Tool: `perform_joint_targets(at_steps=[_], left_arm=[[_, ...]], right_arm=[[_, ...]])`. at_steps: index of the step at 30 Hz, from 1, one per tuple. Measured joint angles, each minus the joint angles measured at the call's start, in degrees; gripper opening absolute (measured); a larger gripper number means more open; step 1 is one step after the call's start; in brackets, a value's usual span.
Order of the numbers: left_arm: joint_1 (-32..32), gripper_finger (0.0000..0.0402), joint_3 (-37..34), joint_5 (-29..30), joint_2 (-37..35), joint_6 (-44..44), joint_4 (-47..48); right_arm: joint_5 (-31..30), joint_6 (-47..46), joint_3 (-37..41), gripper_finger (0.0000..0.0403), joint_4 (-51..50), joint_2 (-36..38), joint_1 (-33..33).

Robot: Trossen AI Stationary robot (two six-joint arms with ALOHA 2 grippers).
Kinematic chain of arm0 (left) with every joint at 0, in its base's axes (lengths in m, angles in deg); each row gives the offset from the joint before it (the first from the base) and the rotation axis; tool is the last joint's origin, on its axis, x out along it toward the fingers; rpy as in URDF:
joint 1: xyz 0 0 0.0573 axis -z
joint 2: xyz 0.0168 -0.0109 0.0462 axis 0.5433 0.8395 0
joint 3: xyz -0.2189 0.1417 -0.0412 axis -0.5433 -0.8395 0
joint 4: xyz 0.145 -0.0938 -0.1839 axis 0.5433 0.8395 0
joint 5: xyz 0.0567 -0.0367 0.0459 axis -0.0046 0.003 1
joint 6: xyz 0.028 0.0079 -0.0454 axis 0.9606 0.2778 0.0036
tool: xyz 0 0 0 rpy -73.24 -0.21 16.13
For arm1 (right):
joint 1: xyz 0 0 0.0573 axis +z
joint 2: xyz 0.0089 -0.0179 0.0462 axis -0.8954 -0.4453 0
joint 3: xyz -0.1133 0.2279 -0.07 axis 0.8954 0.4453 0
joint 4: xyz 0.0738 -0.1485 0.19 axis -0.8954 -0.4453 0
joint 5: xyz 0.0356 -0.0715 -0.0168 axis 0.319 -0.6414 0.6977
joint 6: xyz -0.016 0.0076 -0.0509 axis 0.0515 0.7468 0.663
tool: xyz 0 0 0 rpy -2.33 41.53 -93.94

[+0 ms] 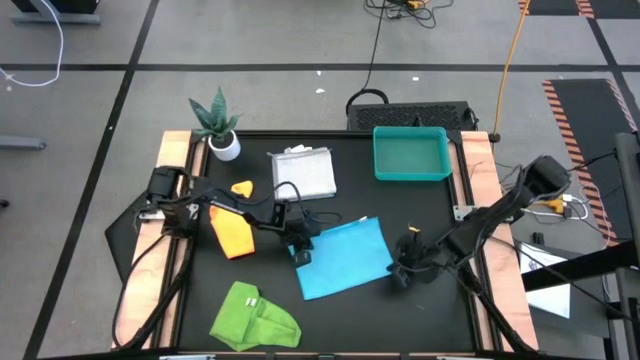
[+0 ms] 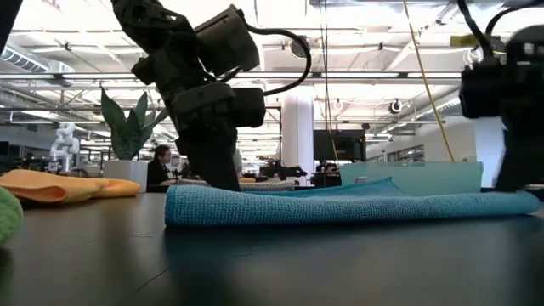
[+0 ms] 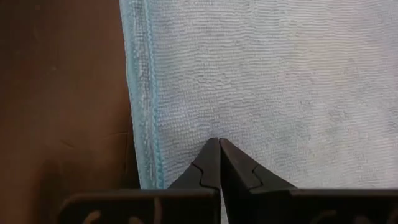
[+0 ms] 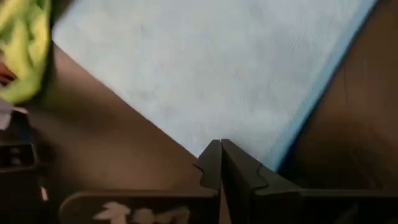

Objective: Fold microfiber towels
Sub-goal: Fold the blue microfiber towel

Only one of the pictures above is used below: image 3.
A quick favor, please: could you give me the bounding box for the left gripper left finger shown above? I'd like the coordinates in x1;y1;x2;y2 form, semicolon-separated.
58;137;221;224

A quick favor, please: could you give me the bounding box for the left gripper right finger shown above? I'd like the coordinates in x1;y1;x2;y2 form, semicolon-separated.
220;138;398;224

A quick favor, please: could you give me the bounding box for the bright blue microfiber towel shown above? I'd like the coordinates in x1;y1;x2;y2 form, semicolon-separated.
119;0;398;224

